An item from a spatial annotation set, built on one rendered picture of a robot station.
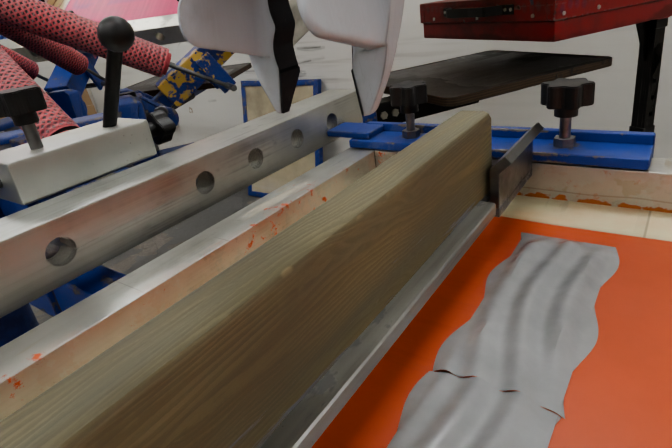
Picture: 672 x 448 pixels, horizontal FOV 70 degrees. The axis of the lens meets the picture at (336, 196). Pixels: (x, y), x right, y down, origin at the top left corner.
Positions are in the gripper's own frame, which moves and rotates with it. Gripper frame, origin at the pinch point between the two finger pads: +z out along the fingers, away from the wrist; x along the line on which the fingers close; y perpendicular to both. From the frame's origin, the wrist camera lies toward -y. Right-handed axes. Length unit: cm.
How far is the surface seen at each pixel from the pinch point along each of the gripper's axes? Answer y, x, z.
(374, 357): 3.7, 3.2, 12.9
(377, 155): -25.8, -13.5, 13.7
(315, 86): -197, -155, 43
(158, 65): -31, -57, 3
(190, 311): 10.8, 0.3, 6.0
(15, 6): -16, -65, -8
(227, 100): -204, -236, 53
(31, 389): 13.0, -14.4, 14.5
